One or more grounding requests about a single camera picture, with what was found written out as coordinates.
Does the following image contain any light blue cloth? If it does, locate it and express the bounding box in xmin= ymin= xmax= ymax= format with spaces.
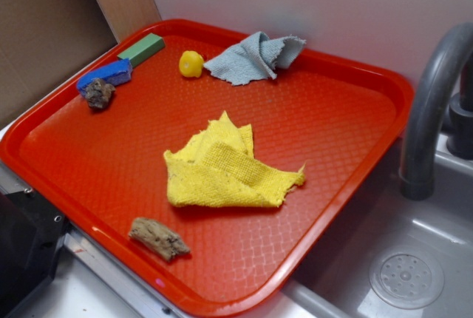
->
xmin=204 ymin=32 xmax=306 ymax=86

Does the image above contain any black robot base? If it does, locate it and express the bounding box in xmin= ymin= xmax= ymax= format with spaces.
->
xmin=1 ymin=189 xmax=69 ymax=317

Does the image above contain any yellow cloth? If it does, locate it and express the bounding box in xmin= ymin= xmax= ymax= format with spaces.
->
xmin=163 ymin=112 xmax=305 ymax=208

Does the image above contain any red plastic tray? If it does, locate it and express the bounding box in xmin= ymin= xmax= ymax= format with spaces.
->
xmin=1 ymin=20 xmax=413 ymax=317

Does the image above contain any yellow round toy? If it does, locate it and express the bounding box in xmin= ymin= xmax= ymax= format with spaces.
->
xmin=179 ymin=50 xmax=205 ymax=78

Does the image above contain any light brown wood piece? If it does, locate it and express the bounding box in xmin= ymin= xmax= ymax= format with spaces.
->
xmin=129 ymin=217 xmax=191 ymax=263

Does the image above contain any green rectangular block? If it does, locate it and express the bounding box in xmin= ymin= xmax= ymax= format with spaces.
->
xmin=118 ymin=33 xmax=166 ymax=67

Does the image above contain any dark brown rock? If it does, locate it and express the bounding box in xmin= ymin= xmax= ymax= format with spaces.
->
xmin=85 ymin=78 xmax=116 ymax=110

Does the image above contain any blue sponge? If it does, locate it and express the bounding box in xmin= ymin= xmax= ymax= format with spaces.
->
xmin=76 ymin=58 xmax=133 ymax=96

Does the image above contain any grey faucet spout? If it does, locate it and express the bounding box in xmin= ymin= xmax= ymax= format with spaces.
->
xmin=399 ymin=22 xmax=472 ymax=200

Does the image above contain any grey plastic sink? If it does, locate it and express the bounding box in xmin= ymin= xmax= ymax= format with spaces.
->
xmin=283 ymin=145 xmax=472 ymax=317

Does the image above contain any round sink drain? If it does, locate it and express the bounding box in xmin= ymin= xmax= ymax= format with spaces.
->
xmin=369 ymin=246 xmax=445 ymax=310

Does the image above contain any dark faucet handle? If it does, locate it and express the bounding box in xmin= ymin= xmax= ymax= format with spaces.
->
xmin=446 ymin=55 xmax=472 ymax=160

